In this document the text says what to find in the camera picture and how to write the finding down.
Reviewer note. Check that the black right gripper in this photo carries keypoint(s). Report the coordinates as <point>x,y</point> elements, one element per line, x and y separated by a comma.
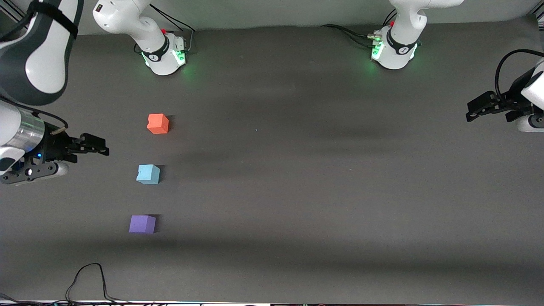
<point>54,146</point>

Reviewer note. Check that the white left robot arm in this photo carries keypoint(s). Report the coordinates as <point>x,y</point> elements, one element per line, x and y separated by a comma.
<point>399,46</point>

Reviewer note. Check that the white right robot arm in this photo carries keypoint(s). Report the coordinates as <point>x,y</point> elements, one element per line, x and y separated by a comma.
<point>123,17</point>

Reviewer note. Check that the purple foam block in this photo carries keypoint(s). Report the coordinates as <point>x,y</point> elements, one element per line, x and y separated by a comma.
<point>142,224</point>

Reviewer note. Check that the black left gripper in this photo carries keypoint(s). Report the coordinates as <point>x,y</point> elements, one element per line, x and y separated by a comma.
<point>511,103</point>

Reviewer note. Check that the orange foam block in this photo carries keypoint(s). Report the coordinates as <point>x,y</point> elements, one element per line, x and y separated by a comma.
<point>157,123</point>

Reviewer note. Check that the dark grey table mat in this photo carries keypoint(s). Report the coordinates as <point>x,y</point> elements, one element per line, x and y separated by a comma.
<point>340,212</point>

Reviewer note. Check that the light blue foam block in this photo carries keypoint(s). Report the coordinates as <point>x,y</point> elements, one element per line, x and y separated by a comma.
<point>148,175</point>

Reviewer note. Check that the aluminium frame rail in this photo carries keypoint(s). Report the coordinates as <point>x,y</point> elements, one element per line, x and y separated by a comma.
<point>10,9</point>

